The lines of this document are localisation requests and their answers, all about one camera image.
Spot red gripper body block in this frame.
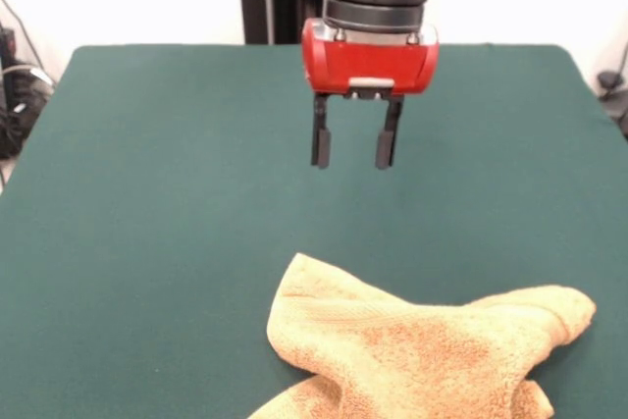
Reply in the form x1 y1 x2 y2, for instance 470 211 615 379
300 18 442 100

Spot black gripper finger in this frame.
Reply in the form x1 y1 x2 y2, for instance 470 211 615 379
374 96 404 171
310 93 334 170

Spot tan terry towel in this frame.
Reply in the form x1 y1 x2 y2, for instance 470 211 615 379
247 251 599 419

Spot dark green table cloth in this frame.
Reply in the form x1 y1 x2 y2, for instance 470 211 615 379
0 43 628 419

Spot small black power adapter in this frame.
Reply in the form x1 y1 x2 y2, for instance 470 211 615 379
597 70 622 96

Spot tangled black cables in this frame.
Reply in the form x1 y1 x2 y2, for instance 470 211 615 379
0 0 56 161

